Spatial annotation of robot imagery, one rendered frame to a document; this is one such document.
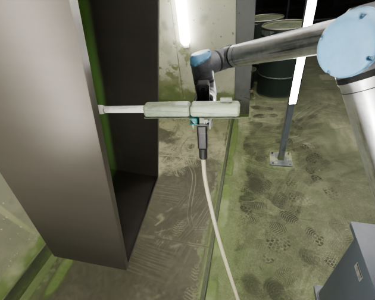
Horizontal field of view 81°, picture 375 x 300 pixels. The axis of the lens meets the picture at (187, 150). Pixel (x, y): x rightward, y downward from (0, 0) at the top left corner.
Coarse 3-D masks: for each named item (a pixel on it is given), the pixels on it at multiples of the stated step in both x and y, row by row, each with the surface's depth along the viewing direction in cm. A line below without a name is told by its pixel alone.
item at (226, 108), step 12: (108, 108) 75; (120, 108) 74; (132, 108) 73; (144, 108) 71; (156, 108) 70; (168, 108) 70; (180, 108) 69; (192, 108) 69; (204, 108) 68; (216, 108) 67; (228, 108) 67; (204, 120) 70; (204, 132) 73; (204, 144) 76; (204, 156) 79
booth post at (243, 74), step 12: (240, 0) 207; (252, 0) 205; (240, 12) 213; (252, 12) 211; (240, 24) 219; (252, 24) 217; (240, 36) 226; (252, 36) 223; (240, 72) 248; (240, 84) 257; (240, 96) 266; (240, 108) 276
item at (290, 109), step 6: (288, 108) 177; (288, 114) 180; (288, 120) 183; (288, 126) 187; (282, 132) 196; (288, 132) 190; (282, 138) 195; (282, 144) 199; (282, 150) 203; (282, 156) 207
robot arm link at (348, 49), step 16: (352, 16) 40; (368, 16) 39; (336, 32) 43; (352, 32) 41; (368, 32) 39; (320, 48) 46; (336, 48) 44; (352, 48) 42; (368, 48) 40; (320, 64) 47; (336, 64) 45; (352, 64) 42; (368, 64) 41; (336, 80) 49; (352, 80) 45; (368, 80) 43; (352, 96) 46; (368, 96) 44; (352, 112) 48; (368, 112) 45; (352, 128) 51; (368, 128) 46; (368, 144) 48; (368, 160) 49; (368, 176) 52
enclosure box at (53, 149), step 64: (0, 0) 37; (64, 0) 35; (128, 0) 86; (0, 64) 44; (64, 64) 42; (128, 64) 102; (0, 128) 56; (64, 128) 53; (128, 128) 125; (64, 192) 69; (128, 192) 135; (64, 256) 101; (128, 256) 106
